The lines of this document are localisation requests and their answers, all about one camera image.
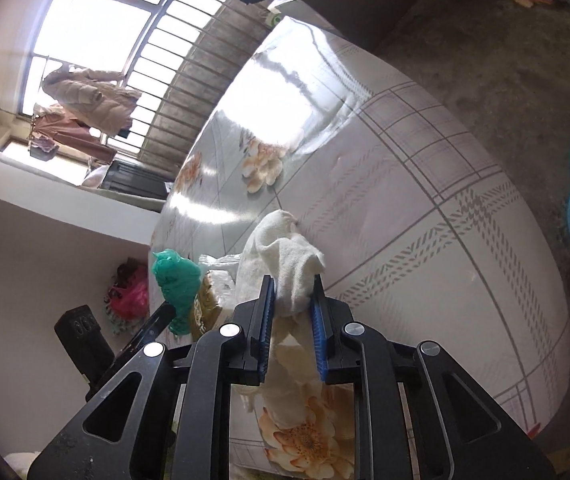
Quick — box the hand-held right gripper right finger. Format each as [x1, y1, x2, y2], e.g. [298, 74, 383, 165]
[310, 275, 558, 480]

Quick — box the pink plastic bag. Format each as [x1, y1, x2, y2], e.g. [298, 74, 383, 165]
[102, 259, 150, 333]

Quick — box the dark cabinet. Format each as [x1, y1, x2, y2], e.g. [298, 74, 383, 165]
[297, 0, 446, 51]

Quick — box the dark grey bin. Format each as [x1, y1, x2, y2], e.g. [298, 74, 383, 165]
[102, 160, 166, 198]

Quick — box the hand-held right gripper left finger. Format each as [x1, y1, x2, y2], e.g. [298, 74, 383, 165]
[27, 275, 278, 480]

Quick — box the beige hanging jacket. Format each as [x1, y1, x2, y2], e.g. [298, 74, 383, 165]
[42, 65, 142, 136]

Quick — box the green plastic bag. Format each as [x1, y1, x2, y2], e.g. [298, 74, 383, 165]
[152, 248, 202, 336]

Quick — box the large window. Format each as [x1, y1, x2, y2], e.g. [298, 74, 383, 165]
[15, 0, 266, 161]

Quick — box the clear plastic wrapper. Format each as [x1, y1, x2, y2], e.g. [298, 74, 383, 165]
[199, 254, 242, 306]

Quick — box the white cloth rag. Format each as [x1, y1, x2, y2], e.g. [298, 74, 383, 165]
[235, 210, 326, 426]

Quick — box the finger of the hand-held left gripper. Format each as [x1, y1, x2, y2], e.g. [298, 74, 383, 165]
[115, 302, 177, 366]

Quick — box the brown snack packet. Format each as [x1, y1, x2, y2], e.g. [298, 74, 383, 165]
[190, 270, 236, 341]

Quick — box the metal window railing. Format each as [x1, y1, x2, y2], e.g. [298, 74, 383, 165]
[140, 0, 286, 171]

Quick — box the pink hanging garment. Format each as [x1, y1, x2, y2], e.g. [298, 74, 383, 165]
[29, 104, 118, 163]

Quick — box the floral plaid tablecloth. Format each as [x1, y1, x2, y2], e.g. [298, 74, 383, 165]
[150, 15, 570, 480]

